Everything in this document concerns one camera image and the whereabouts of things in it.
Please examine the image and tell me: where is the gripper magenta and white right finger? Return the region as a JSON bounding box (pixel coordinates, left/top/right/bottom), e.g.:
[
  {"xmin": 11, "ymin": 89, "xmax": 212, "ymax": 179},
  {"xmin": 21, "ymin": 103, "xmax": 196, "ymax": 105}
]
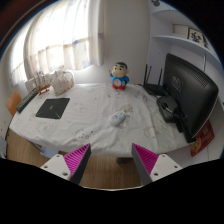
[{"xmin": 131, "ymin": 144, "xmax": 182, "ymax": 186}]

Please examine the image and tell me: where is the wooden model ship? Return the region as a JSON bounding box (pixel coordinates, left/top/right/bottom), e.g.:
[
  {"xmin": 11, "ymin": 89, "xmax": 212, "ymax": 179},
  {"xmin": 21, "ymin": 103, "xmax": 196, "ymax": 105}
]
[{"xmin": 29, "ymin": 73, "xmax": 50, "ymax": 95}]

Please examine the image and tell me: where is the black box under monitor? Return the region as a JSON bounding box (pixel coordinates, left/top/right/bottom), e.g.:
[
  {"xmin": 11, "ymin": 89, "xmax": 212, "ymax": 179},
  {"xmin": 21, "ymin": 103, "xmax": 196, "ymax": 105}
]
[{"xmin": 157, "ymin": 96, "xmax": 178, "ymax": 123}]

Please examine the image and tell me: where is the white sheer curtain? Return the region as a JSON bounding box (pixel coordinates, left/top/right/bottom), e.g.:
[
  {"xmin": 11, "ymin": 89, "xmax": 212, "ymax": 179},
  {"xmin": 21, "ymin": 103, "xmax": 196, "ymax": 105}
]
[{"xmin": 10, "ymin": 0, "xmax": 104, "ymax": 85}]

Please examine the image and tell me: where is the black keyboard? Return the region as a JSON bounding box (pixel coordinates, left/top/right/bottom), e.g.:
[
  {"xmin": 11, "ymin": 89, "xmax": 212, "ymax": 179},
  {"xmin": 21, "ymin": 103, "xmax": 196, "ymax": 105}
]
[{"xmin": 16, "ymin": 89, "xmax": 38, "ymax": 113}]

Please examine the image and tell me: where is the black wifi router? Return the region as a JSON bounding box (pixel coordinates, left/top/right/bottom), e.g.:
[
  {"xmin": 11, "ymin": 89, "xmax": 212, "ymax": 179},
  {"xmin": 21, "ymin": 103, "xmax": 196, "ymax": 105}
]
[{"xmin": 143, "ymin": 66, "xmax": 165, "ymax": 96}]

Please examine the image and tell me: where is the red booklet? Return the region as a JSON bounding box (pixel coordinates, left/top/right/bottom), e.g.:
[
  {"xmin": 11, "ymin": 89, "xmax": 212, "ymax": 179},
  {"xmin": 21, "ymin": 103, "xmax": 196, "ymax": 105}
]
[{"xmin": 190, "ymin": 121, "xmax": 215, "ymax": 157}]

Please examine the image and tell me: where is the black mouse pad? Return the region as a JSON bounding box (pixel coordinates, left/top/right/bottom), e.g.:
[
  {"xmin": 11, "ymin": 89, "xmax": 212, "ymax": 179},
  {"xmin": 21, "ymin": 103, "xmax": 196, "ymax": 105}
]
[{"xmin": 36, "ymin": 98, "xmax": 70, "ymax": 119}]

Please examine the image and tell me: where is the cartoon boy figurine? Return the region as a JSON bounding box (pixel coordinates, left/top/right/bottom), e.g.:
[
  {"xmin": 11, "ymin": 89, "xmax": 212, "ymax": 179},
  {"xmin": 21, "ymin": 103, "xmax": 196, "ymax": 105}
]
[{"xmin": 110, "ymin": 62, "xmax": 129, "ymax": 90}]

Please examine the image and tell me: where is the orange chair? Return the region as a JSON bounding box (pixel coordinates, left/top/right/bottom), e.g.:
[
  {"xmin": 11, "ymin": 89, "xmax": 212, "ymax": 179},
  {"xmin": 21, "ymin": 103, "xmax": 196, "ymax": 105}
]
[{"xmin": 6, "ymin": 90, "xmax": 22, "ymax": 116}]

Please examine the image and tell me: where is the white wall shelf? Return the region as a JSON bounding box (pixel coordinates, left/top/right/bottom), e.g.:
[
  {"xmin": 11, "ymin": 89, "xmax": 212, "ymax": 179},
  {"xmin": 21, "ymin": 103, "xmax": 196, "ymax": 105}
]
[{"xmin": 148, "ymin": 6, "xmax": 224, "ymax": 78}]

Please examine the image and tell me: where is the black computer monitor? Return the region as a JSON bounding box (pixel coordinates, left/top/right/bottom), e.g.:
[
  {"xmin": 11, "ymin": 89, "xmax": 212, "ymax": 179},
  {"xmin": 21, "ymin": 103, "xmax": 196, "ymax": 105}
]
[{"xmin": 163, "ymin": 53, "xmax": 219, "ymax": 143}]

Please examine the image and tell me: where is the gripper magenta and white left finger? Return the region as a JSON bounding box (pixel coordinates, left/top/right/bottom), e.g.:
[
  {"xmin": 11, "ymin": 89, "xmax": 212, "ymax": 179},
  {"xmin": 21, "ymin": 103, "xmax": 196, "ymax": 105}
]
[{"xmin": 41, "ymin": 144, "xmax": 91, "ymax": 185}]

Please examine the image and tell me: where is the framed picture on shelf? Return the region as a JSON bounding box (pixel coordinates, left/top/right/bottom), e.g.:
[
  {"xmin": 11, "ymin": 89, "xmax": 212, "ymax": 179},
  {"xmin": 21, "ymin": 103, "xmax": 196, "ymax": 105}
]
[{"xmin": 188, "ymin": 28, "xmax": 204, "ymax": 45}]

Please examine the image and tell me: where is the white patterned tablecloth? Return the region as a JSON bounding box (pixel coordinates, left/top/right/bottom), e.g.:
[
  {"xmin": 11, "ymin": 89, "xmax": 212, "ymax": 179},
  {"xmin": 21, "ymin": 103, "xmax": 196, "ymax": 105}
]
[{"xmin": 10, "ymin": 83, "xmax": 187, "ymax": 157}]

